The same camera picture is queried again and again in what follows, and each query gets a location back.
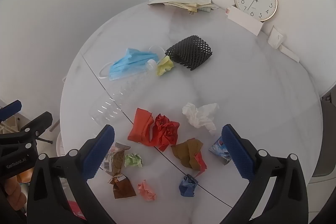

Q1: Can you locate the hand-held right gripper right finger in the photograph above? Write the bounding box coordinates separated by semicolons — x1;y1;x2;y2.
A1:
218;124;309;224

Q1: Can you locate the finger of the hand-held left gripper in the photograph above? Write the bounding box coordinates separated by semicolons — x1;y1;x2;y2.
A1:
0;111;53;147
0;100;22;122

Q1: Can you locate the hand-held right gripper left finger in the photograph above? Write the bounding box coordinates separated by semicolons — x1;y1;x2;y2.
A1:
27;124;116;224

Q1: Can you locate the silver brown barcode wrapper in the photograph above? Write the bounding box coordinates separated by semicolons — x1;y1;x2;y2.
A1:
101;142;132;176

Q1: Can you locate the green paper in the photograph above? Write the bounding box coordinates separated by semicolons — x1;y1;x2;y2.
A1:
124;153;143;168

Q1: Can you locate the small brown snack wrapper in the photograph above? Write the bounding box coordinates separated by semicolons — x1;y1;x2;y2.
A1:
109;174;137;199

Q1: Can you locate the orange-red wrapper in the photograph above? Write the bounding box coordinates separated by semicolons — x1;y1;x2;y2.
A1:
127;108;155;146

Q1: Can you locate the brown and red wrapper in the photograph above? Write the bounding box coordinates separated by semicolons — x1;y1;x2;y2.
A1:
171;138;208;178

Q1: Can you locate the white tissue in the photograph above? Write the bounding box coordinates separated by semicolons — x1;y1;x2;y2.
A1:
182;102;220;136

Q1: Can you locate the clear plastic bottle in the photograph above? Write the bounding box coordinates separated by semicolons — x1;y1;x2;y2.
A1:
89;59;159;127

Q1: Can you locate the blue wrapper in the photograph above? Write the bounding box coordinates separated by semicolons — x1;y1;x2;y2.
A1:
178;174;199;198

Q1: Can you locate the pink paper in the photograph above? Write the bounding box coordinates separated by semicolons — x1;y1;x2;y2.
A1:
137;179;157;201

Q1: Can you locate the red paper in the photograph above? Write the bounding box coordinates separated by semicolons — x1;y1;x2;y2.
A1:
150;113;180;152

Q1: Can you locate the blue face mask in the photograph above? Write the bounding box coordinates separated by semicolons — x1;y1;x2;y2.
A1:
99;48;159;81

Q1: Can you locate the yellow paper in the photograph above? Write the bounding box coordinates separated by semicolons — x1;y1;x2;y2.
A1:
156;55;175;77

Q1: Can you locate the black foam net sleeve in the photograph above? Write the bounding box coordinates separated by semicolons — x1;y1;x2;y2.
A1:
165;35;213;72

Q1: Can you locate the person's left hand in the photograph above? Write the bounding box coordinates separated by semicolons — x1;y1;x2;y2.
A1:
4;175;27;214

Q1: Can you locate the pink cloth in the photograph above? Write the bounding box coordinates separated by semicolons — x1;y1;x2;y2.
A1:
67;200;87;224

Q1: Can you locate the grey chair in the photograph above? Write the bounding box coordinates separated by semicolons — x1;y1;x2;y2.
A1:
310;93;336;184

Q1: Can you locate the white narrow packet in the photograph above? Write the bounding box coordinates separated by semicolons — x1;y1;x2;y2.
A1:
279;45;300;63

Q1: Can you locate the clear plastic lid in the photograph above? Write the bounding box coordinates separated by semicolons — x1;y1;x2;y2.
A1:
148;45;166;55

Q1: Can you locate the white square packet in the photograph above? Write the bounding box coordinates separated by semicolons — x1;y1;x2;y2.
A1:
267;25;286;49

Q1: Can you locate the white flat box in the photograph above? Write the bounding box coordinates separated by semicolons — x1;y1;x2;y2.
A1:
226;5;263;36

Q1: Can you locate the stack of papers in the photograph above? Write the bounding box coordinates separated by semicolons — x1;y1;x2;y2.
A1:
147;0;220;14

